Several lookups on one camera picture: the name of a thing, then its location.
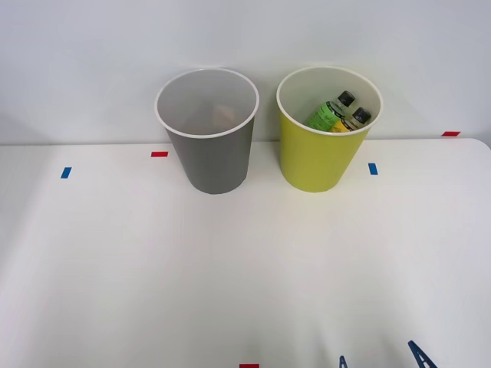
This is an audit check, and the yellow-green plastic waste bin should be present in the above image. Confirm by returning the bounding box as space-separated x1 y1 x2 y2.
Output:
275 66 384 194

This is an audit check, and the green label plastic bottle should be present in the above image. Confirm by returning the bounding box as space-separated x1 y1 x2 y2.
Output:
306 90 356 133

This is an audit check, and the yellow label plastic bottle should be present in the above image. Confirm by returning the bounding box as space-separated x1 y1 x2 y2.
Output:
329 107 373 134

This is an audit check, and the grey plastic waste bin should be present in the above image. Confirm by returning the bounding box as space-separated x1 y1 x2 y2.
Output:
154 67 261 195

